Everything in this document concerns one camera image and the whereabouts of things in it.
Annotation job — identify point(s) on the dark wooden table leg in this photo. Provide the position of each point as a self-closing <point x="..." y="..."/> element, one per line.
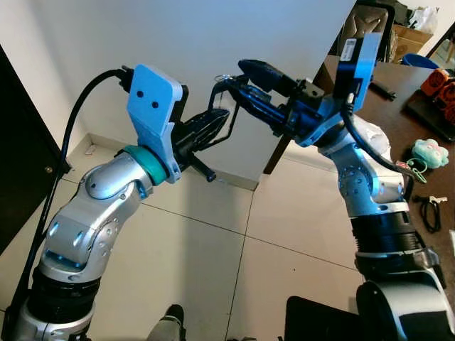
<point x="271" y="160"/>

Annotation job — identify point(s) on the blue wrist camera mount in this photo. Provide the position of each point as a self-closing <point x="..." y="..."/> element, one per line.
<point x="153" y="99"/>
<point x="366" y="71"/>

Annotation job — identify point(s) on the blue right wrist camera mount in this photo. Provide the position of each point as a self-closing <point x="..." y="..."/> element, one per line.
<point x="366" y="71"/>

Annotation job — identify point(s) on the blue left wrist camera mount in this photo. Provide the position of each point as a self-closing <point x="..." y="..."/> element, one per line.
<point x="153" y="99"/>

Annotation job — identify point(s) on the small black stick device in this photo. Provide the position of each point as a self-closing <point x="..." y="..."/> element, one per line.
<point x="382" y="91"/>

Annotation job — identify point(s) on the white plastic bag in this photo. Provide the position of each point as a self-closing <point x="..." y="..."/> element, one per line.
<point x="425" y="18"/>

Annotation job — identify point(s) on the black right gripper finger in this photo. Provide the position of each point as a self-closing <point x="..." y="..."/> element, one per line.
<point x="263" y="110"/>
<point x="266" y="74"/>

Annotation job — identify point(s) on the orange round device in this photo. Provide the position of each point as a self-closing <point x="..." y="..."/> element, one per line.
<point x="446" y="94"/>
<point x="450" y="114"/>
<point x="434" y="82"/>

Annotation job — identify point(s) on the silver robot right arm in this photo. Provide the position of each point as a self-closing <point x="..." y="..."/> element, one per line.
<point x="370" y="177"/>

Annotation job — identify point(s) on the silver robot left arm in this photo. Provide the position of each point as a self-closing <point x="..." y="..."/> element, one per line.
<point x="106" y="177"/>

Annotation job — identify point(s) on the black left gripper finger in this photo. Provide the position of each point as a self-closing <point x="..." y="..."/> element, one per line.
<point x="210" y="126"/>
<point x="201" y="168"/>

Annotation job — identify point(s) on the blue bowl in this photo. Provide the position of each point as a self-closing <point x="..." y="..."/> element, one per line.
<point x="419" y="62"/>

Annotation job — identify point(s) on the brown cardboard box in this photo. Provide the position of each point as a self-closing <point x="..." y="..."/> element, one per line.
<point x="412" y="39"/>

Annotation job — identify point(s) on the white key on black loop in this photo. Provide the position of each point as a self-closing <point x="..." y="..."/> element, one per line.
<point x="426" y="201"/>

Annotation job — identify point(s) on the black boxy object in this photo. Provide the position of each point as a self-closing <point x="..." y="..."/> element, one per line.
<point x="320" y="323"/>

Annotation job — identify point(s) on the black flat tray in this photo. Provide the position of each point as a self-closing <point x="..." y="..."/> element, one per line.
<point x="423" y="114"/>

